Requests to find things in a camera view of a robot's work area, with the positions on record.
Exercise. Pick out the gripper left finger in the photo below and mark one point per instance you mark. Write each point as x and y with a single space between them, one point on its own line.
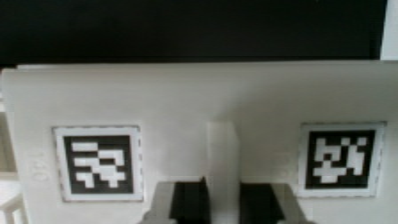
180 205

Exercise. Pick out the white cabinet body box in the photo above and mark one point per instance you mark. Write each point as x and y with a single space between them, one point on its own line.
13 213

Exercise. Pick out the white cabinet door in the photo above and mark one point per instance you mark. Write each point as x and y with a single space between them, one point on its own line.
171 98

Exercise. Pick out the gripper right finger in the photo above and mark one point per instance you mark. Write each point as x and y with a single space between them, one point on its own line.
269 204

